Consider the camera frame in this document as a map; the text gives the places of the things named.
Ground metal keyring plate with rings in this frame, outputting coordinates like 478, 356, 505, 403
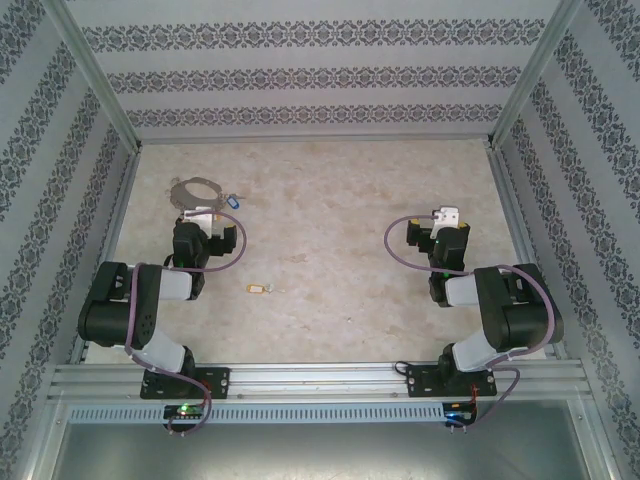
167, 175, 224, 211

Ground left circuit board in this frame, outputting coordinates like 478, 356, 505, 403
163, 404, 206, 420

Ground grey metal panel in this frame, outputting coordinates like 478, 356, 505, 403
47, 399, 616, 480

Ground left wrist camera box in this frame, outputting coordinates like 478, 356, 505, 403
182, 205, 222, 236

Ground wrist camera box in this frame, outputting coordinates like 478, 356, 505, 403
432, 205, 460, 232
182, 205, 222, 236

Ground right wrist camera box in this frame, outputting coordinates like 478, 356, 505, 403
432, 205, 460, 232

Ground aluminium side rail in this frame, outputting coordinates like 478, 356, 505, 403
487, 144, 571, 361
69, 144, 146, 366

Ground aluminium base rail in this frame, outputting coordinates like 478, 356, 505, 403
47, 362, 586, 401

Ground aluminium frame post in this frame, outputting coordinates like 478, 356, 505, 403
487, 0, 584, 149
49, 0, 144, 151

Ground slotted grey cable duct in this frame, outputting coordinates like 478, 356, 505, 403
67, 402, 481, 426

